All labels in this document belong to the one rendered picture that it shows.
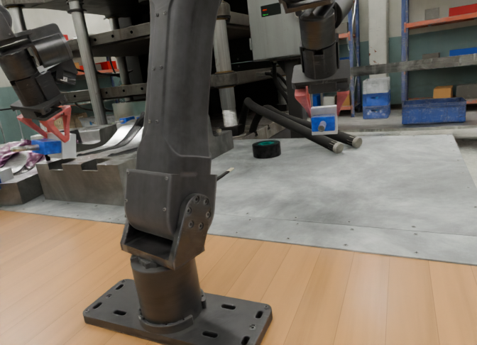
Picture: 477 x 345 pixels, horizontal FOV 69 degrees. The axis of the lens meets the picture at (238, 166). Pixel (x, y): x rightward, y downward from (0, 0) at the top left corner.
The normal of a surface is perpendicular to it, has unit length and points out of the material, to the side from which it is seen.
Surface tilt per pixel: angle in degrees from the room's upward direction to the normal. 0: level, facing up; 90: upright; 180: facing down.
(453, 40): 90
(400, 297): 0
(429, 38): 90
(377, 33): 90
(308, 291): 0
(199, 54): 91
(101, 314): 0
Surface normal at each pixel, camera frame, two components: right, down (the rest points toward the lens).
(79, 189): -0.43, 0.28
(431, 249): -0.11, -0.96
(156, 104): -0.62, -0.03
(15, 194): -0.14, 0.28
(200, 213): 0.78, 0.07
